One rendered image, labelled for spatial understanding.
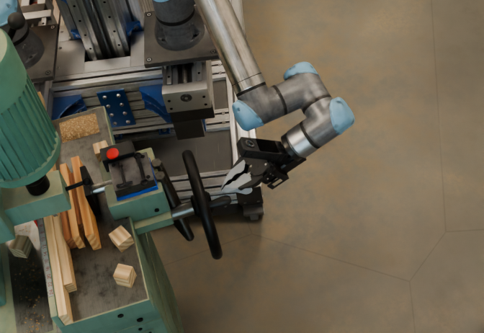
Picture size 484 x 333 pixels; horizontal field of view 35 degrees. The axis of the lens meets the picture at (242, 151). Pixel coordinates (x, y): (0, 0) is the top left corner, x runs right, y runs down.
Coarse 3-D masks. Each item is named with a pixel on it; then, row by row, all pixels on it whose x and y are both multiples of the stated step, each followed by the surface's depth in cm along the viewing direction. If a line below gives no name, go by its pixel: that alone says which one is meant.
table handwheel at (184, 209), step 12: (192, 156) 189; (192, 168) 185; (192, 180) 183; (204, 192) 182; (180, 204) 194; (192, 204) 193; (204, 204) 181; (180, 216) 194; (204, 216) 181; (204, 228) 183; (216, 240) 184; (216, 252) 187
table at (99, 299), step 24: (72, 144) 200; (72, 168) 195; (96, 168) 194; (96, 216) 186; (168, 216) 187; (96, 264) 178; (96, 288) 174; (120, 288) 174; (144, 288) 173; (72, 312) 172; (96, 312) 171; (120, 312) 172; (144, 312) 175
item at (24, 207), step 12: (60, 180) 172; (12, 192) 172; (24, 192) 171; (48, 192) 171; (60, 192) 170; (12, 204) 170; (24, 204) 170; (36, 204) 170; (48, 204) 172; (60, 204) 173; (12, 216) 172; (24, 216) 173; (36, 216) 174
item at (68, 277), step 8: (40, 96) 206; (56, 224) 181; (56, 232) 180; (56, 240) 178; (64, 240) 178; (64, 248) 177; (64, 256) 176; (64, 264) 174; (72, 264) 178; (64, 272) 173; (72, 272) 175; (64, 280) 172; (72, 280) 172; (72, 288) 173
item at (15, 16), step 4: (16, 12) 151; (12, 16) 151; (16, 16) 151; (20, 16) 151; (8, 20) 151; (12, 20) 150; (16, 20) 150; (20, 20) 151; (24, 20) 152; (8, 24) 152; (12, 24) 151; (16, 24) 151; (20, 24) 151; (24, 24) 152; (12, 28) 152; (16, 28) 151; (20, 28) 152; (8, 32) 154; (12, 32) 153; (12, 36) 154
